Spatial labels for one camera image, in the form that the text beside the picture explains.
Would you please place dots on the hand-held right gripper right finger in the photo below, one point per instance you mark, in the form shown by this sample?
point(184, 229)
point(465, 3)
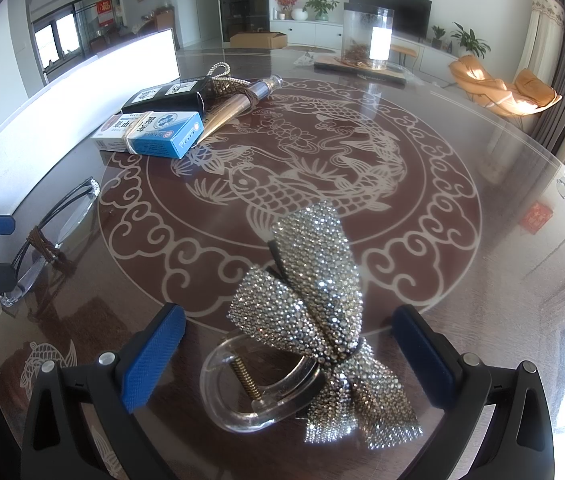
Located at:
point(422, 355)

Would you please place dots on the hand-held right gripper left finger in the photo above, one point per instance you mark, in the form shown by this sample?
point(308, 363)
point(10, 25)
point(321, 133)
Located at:
point(155, 355)

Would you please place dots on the rhinestone bow hair clip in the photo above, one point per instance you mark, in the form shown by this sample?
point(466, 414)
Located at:
point(312, 270)

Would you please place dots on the patterned glass desktop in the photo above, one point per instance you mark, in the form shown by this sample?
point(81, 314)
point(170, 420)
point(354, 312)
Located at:
point(462, 310)

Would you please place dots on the white orange cardboard box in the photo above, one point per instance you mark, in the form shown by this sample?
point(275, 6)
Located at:
point(112, 132)

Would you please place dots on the white board panel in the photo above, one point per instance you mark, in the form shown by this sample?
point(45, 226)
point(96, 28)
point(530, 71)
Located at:
point(112, 65)

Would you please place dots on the blue cardboard box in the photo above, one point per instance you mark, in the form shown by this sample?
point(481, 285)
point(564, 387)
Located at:
point(172, 132)

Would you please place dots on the black cardboard box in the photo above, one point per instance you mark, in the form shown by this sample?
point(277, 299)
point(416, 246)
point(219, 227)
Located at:
point(172, 92)

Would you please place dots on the red door poster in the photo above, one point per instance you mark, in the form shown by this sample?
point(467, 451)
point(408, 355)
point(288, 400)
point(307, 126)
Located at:
point(105, 12)

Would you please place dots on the gold tube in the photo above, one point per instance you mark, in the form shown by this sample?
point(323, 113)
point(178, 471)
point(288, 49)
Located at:
point(220, 122)

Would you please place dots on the brown woven accessory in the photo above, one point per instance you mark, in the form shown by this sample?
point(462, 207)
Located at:
point(232, 89)

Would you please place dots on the wooden tray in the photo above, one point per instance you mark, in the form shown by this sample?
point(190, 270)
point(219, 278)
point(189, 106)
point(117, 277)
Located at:
point(332, 66)

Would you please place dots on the wooden side table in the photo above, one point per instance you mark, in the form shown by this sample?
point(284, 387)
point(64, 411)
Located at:
point(403, 50)

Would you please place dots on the large leafy potted plant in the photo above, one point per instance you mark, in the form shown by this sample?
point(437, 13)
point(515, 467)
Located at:
point(471, 40)

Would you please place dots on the small potted plant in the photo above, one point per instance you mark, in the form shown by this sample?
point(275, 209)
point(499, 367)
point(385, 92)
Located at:
point(437, 35)

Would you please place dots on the open cardboard box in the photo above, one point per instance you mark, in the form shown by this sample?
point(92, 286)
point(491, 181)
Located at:
point(260, 40)

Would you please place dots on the clear glass jar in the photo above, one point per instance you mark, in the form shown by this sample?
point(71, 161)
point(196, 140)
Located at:
point(357, 35)

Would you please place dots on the dark display cabinet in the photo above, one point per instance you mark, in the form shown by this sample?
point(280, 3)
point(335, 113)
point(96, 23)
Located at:
point(245, 0)

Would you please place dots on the white television cabinet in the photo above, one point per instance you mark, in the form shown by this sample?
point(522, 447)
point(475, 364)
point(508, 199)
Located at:
point(317, 32)

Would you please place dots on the white curtain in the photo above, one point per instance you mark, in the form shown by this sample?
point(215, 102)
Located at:
point(542, 30)

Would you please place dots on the black television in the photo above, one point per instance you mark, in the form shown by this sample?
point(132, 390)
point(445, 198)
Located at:
point(407, 7)

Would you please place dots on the white round vase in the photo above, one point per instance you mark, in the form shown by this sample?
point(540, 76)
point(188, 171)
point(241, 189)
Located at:
point(299, 14)

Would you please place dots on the green potted plant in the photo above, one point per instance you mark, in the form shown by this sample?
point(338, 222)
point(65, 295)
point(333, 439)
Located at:
point(322, 5)

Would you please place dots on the red flower bouquet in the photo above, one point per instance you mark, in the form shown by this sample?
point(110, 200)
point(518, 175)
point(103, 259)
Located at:
point(286, 2)

